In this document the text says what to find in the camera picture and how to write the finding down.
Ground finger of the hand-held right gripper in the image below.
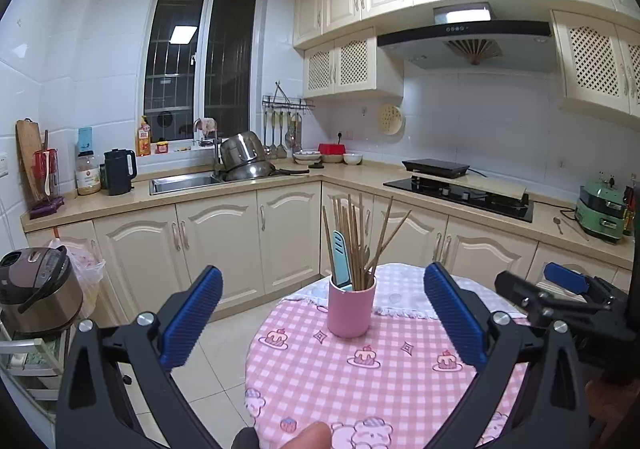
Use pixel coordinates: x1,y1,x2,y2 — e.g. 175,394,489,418
494,270,551,325
544,261,621,305

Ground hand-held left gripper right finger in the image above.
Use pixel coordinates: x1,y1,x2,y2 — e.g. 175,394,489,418
424,261,588,449

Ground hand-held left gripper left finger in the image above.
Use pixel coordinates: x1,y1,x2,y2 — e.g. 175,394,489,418
56,265,236,449

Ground pink utensil cup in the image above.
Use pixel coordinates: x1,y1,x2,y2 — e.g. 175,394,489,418
327,274,377,339

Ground group of wooden chopsticks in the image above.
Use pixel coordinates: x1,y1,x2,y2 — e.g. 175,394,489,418
322,194,412,291

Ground light blue spatula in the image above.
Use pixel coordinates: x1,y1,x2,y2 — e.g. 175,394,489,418
332,230,354,292

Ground row of hanging cooking utensils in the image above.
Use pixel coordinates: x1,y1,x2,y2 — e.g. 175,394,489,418
264,112,303,160

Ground person's right hand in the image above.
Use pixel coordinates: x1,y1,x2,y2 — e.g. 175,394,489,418
586,379,636,435

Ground person's left hand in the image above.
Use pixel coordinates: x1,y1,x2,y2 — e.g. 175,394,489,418
257,421,332,449

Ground pair of metal chopsticks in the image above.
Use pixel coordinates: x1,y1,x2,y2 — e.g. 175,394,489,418
562,218,591,242

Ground green electric multi cooker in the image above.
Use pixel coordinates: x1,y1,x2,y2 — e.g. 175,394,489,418
574,180,632,244

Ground cream base cabinets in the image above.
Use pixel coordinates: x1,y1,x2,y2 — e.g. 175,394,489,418
22,179,640,325

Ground pink checked bear tablecloth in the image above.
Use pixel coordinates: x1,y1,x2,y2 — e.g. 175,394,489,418
245,299,531,449

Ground dark sauce bottle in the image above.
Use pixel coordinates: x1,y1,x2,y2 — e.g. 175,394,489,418
622,184,640,235

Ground white plastic bag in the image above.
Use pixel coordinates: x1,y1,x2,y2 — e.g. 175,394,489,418
47,238,107,320

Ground black glass gas stove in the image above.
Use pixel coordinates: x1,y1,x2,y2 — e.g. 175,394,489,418
383,178,535,222

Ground steel kitchen sink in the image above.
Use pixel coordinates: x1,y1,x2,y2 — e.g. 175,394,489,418
149,172,223,196

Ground black induction cooker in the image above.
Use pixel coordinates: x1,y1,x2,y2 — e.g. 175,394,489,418
401,158,471,178

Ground brown electric rice cooker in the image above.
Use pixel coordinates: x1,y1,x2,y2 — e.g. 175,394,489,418
0,245,84,337

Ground black electric kettle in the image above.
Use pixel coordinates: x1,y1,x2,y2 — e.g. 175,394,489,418
103,148,138,196

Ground chrome sink faucet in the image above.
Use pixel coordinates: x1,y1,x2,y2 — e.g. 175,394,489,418
193,118,221,175

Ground beige kitchen countertop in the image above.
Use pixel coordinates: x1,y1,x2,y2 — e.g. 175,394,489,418
20,162,636,270

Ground white storage trolley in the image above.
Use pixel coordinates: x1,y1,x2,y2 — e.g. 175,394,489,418
0,324,76,435

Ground large steel pot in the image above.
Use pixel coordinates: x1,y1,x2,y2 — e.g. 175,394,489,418
219,132,267,170

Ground glass jar of grains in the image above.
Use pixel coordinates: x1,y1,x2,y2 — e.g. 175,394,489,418
76,150,102,196

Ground red utensil holder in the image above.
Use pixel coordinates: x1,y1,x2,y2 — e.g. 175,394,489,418
29,149,66,221

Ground cream round steamer plate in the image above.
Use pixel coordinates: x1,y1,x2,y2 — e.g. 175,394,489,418
377,103,406,135

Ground red lidded container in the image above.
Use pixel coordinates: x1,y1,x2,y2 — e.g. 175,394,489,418
318,143,346,164

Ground wide cream lattice door cabinet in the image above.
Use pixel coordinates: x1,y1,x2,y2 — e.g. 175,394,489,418
550,9,640,117

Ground wooden cutting board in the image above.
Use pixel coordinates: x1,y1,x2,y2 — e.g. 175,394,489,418
15,119,48,202

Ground white framed barred window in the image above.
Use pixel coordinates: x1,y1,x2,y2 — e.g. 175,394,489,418
142,0,260,142

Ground black and steel range hood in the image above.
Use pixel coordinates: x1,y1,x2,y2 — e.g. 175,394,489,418
376,3,558,72

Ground steel pan black handle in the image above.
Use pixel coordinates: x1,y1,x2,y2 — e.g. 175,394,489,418
222,162,311,181

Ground black wire wall rack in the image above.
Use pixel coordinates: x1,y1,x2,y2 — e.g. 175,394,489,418
261,82,315,112

